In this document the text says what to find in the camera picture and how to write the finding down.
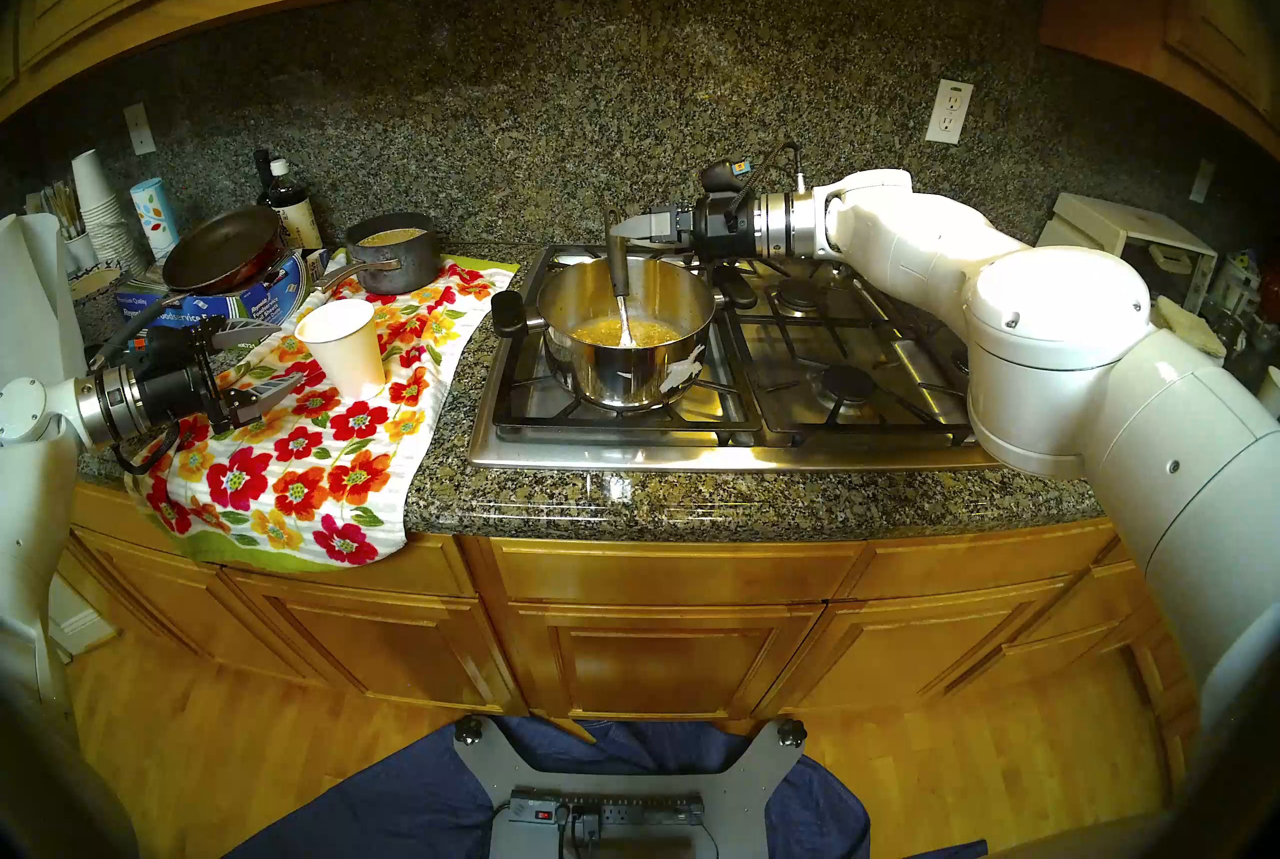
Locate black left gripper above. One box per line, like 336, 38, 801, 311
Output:
123, 319, 307, 441

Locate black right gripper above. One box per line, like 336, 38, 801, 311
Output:
610, 193, 764, 262

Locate black-handled metal spoon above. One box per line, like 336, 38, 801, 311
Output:
604, 210, 637, 348

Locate stainless steel pot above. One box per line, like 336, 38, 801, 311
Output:
490, 255, 758, 411

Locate blue aluminium foil box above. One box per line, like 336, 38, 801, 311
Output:
113, 250, 313, 340

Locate red frying pan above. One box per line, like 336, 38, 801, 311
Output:
88, 205, 286, 368

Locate floral kitchen towel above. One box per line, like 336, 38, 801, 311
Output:
135, 255, 521, 571

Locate white-capped labelled glass bottle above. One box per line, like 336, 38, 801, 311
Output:
270, 158, 324, 251

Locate patterned ceramic bowl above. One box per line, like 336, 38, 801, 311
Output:
65, 265, 129, 348

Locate blue patterned paper cup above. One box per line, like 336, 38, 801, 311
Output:
130, 177, 181, 260

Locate small dark saucepan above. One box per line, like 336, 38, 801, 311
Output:
315, 212, 443, 296

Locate white utensil mug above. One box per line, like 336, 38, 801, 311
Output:
40, 182, 101, 270

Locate stack of white paper cups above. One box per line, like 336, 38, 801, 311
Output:
70, 148, 146, 268

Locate white paper towel roll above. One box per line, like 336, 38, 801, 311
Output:
0, 212, 89, 388

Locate stainless gas cooktop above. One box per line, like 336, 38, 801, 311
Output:
467, 242, 991, 473

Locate wooden base cabinets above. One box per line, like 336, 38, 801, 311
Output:
60, 487, 1201, 723

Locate dark blue floor cloth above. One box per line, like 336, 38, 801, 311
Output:
225, 715, 991, 859

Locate white toaster oven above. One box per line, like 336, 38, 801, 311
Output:
1035, 192, 1219, 308

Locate stack of folded cloths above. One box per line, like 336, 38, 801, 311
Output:
1150, 295, 1229, 363

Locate grey power strip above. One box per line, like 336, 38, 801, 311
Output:
508, 792, 706, 833

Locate white house-shaped container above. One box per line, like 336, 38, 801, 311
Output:
1212, 247, 1263, 318

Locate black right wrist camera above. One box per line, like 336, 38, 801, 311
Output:
700, 157, 753, 203

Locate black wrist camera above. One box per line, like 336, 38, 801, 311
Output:
128, 329, 186, 370
700, 157, 753, 203

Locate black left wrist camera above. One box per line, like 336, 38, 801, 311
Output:
128, 329, 186, 370

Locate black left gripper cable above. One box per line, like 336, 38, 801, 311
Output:
110, 432, 181, 477

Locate black right camera cable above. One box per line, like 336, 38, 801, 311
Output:
735, 144, 806, 213

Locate white wall power outlet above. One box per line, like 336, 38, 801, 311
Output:
925, 79, 974, 146

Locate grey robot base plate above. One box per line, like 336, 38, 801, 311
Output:
455, 715, 809, 859

